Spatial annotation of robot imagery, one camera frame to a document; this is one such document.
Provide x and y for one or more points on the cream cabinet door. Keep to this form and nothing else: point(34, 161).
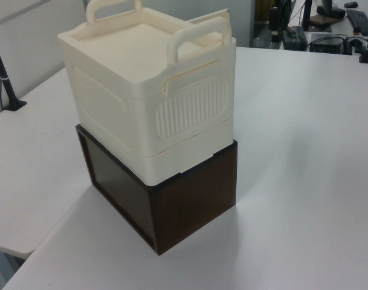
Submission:
point(205, 17)

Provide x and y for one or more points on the black device with green light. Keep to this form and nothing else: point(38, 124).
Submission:
point(294, 37)

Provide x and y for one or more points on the black electronics box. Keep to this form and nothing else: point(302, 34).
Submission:
point(326, 43)

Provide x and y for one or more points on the black monitor stand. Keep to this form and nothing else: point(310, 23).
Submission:
point(307, 15)

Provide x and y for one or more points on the black computer keyboard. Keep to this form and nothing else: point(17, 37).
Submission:
point(360, 21)

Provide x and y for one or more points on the black camera pole with base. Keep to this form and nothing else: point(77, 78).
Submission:
point(4, 78)

